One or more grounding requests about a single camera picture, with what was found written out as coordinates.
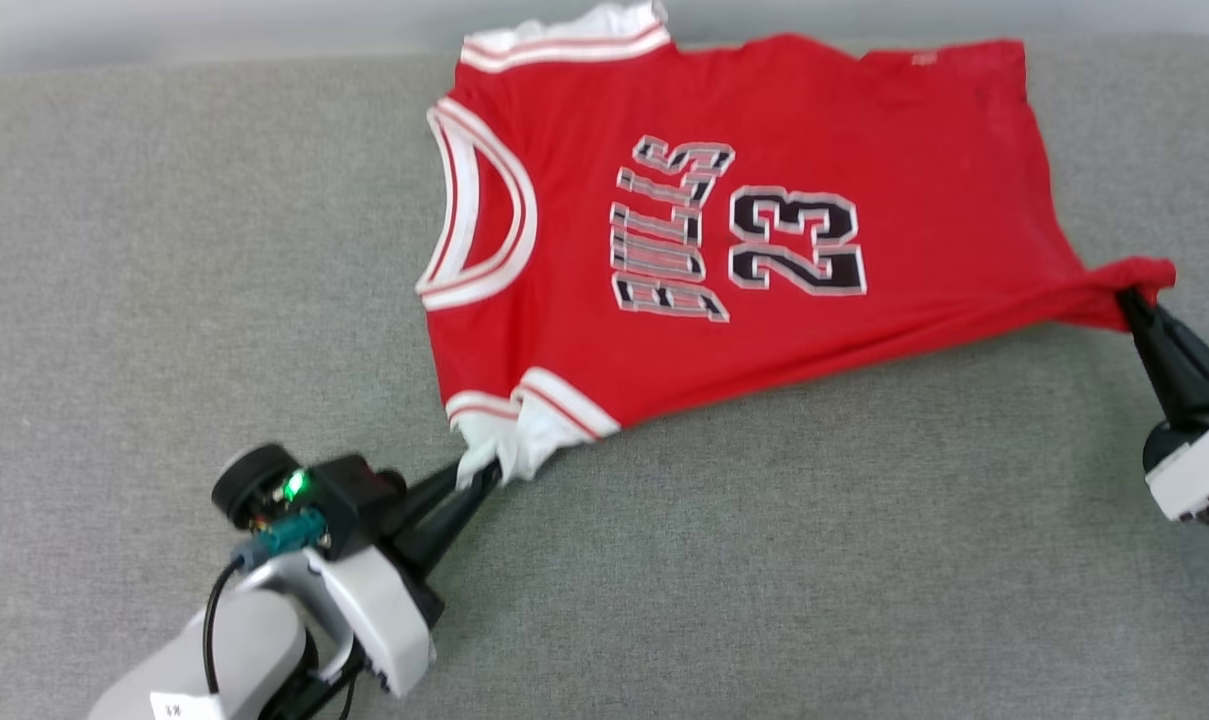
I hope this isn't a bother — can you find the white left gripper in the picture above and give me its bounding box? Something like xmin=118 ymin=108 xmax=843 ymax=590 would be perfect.
xmin=309 ymin=458 xmax=505 ymax=698

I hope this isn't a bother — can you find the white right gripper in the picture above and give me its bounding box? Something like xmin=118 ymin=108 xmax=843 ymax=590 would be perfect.
xmin=1117 ymin=288 xmax=1209 ymax=523

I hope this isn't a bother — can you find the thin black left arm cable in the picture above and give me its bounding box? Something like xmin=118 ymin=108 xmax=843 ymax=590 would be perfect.
xmin=202 ymin=560 xmax=247 ymax=699

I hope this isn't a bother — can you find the red basketball jersey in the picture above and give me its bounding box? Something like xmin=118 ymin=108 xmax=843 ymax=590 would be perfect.
xmin=414 ymin=0 xmax=1177 ymax=491

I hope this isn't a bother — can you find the grey fabric sofa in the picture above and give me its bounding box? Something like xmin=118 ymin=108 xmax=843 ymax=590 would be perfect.
xmin=0 ymin=35 xmax=1209 ymax=720

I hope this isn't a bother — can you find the teal cable connector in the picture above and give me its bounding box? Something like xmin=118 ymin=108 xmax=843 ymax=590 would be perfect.
xmin=229 ymin=508 xmax=327 ymax=573

